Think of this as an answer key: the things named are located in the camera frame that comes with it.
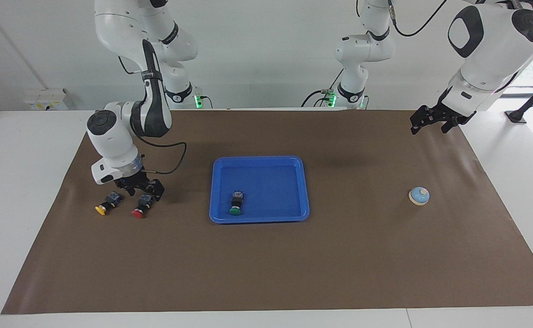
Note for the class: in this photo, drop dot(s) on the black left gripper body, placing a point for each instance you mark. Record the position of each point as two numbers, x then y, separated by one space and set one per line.
446 115

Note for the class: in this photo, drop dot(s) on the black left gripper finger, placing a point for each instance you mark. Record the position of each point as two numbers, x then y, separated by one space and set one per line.
448 125
422 117

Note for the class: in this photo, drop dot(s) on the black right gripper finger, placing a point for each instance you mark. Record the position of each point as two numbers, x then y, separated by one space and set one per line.
131 190
157 189

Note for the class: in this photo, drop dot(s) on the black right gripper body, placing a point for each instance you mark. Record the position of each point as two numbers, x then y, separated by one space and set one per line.
134 181

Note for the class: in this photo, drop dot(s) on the red push button switch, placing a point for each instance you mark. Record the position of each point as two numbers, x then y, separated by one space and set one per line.
141 207

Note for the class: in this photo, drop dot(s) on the yellow push button switch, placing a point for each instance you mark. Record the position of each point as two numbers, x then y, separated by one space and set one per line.
111 199

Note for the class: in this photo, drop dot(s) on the light blue desk bell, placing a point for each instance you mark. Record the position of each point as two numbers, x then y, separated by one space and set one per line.
418 196

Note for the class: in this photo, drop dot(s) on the green push button switch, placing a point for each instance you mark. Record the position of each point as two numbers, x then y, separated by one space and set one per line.
236 200

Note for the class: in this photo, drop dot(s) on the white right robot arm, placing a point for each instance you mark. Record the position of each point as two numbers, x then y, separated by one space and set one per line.
111 141

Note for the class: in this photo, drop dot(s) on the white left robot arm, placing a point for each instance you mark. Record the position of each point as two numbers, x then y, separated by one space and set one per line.
489 50

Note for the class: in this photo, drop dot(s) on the blue plastic tray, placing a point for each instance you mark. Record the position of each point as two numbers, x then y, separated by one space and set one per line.
275 182

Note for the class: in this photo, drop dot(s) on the black angled stand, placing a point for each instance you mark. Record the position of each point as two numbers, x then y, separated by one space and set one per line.
516 116

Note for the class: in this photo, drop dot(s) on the brown paper table mat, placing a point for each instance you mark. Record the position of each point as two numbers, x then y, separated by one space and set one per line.
271 264

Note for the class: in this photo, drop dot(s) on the white wall socket box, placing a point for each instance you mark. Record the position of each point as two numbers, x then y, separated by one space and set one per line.
43 100

